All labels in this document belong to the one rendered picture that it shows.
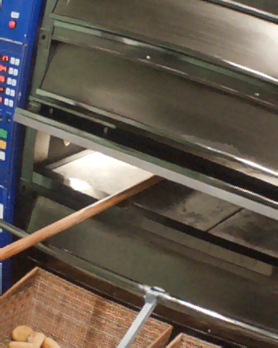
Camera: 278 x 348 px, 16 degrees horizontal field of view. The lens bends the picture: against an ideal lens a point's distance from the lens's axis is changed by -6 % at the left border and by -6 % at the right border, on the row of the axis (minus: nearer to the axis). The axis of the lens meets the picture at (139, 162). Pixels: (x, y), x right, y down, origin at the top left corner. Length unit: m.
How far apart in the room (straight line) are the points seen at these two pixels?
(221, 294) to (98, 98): 0.70
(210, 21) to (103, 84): 0.43
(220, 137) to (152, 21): 0.39
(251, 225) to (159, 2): 0.76
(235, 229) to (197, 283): 0.21
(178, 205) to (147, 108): 0.37
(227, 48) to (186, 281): 0.74
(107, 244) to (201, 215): 0.31
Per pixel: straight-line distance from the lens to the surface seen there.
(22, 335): 3.30
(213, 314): 2.54
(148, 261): 3.07
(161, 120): 2.89
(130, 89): 2.95
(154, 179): 3.23
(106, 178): 3.25
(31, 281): 3.32
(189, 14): 2.81
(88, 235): 3.18
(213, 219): 3.08
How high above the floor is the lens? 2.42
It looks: 21 degrees down
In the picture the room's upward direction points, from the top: 9 degrees clockwise
